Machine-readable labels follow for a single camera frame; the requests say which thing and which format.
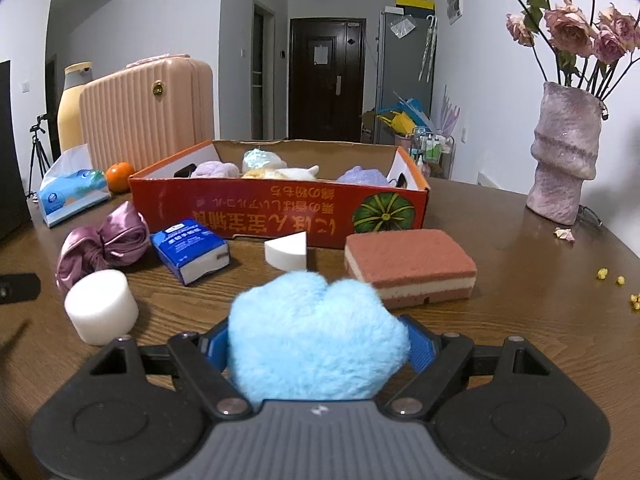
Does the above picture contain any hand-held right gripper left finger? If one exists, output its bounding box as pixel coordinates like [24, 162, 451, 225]
[90, 320, 251, 418]

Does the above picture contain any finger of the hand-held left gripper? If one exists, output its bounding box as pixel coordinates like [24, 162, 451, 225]
[0, 274, 42, 306]

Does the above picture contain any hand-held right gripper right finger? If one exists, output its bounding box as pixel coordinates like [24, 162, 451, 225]
[389, 315, 551, 418]

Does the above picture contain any brown and pink sponge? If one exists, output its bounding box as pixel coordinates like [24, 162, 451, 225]
[344, 229, 477, 310]

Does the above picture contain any blue fluffy plush heart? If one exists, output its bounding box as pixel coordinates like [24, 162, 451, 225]
[227, 271, 412, 408]

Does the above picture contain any blue pocket tissue packet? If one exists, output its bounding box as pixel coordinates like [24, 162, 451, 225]
[150, 218, 231, 286]

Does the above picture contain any white wedge sponge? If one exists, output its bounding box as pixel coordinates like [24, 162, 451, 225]
[264, 231, 309, 271]

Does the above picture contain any orange cardboard box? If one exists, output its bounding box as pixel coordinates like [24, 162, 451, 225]
[128, 139, 431, 250]

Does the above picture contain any pale pink fluffy towel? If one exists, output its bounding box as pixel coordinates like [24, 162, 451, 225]
[189, 161, 242, 179]

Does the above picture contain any purple woven fabric pouch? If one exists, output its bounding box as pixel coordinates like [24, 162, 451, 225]
[336, 166, 392, 186]

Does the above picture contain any white and yellow plush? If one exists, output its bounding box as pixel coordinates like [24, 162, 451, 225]
[241, 165, 321, 181]

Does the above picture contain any iridescent plastic bag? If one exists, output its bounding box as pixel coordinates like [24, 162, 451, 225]
[242, 148, 287, 174]

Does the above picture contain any blue soft tissue pack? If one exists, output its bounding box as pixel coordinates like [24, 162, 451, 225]
[37, 144, 112, 229]

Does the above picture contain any white cylinder sponge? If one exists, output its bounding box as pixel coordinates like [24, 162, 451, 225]
[64, 269, 140, 346]

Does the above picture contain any purple satin scrunchie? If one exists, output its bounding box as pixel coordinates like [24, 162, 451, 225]
[55, 202, 152, 293]

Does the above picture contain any black monitor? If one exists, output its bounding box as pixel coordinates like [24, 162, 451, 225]
[0, 60, 33, 243]

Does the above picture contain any black tripod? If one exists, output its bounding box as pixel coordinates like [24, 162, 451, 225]
[27, 115, 53, 196]

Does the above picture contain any orange fruit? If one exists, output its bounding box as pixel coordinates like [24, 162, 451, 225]
[105, 161, 136, 193]

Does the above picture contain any yellow water bottle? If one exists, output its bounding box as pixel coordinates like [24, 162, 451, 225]
[56, 61, 95, 153]

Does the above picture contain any metal rolling cart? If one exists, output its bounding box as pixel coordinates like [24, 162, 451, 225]
[409, 127, 455, 178]

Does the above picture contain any pink ribbed suitcase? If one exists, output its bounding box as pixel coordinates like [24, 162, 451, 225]
[79, 54, 215, 173]

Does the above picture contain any yellow bag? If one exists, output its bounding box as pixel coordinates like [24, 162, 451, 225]
[376, 112, 413, 133]

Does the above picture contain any lilac folded umbrella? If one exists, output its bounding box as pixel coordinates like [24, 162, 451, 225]
[435, 85, 462, 136]

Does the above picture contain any blue bag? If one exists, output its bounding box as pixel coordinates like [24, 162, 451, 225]
[377, 91, 432, 131]

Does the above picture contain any pink textured vase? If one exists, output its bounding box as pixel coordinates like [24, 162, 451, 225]
[526, 81, 607, 226]

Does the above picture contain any dark brown entrance door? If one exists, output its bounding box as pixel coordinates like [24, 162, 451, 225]
[289, 17, 366, 142]

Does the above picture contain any grey refrigerator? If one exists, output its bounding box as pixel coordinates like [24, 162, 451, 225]
[375, 7, 435, 145]

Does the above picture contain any side room doorway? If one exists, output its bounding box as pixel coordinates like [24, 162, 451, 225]
[251, 0, 277, 140]

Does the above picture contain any white folded umbrella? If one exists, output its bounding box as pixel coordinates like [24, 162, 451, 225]
[419, 15, 438, 83]

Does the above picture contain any clear plastic bag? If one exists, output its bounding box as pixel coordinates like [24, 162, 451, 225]
[390, 15, 416, 40]

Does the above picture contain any dried pink rose bouquet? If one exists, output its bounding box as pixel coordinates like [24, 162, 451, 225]
[440, 0, 640, 103]

